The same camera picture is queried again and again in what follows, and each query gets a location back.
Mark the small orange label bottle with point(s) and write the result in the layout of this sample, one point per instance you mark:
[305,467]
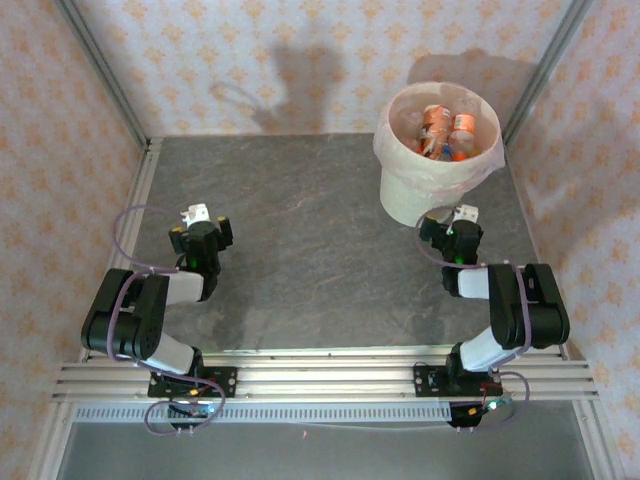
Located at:
[464,125]

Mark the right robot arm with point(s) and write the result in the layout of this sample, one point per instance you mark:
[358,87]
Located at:
[505,300]

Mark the white plastic bin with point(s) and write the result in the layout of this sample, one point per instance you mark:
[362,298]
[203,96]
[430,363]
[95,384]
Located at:
[410,200]

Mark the translucent pink bin liner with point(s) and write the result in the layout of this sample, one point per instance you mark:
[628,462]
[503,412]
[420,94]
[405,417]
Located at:
[395,165]

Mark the aluminium mounting rails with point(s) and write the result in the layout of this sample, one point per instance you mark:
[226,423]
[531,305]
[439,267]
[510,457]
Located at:
[325,380]

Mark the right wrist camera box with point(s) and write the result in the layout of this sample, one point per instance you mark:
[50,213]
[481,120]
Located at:
[467,211]

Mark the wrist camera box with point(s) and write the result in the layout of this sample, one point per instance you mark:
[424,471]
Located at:
[467,211]
[196,212]

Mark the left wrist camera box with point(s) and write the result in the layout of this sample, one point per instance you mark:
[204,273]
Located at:
[196,212]

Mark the aluminium table side rail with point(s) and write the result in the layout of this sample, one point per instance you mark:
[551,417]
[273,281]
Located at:
[145,175]

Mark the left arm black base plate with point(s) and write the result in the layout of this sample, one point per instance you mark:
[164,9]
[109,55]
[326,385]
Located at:
[225,380]

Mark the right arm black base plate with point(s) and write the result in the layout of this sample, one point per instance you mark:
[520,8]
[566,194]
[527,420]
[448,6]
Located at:
[425,382]

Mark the aluminium frame post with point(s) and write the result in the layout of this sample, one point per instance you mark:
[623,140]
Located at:
[545,65]
[100,70]

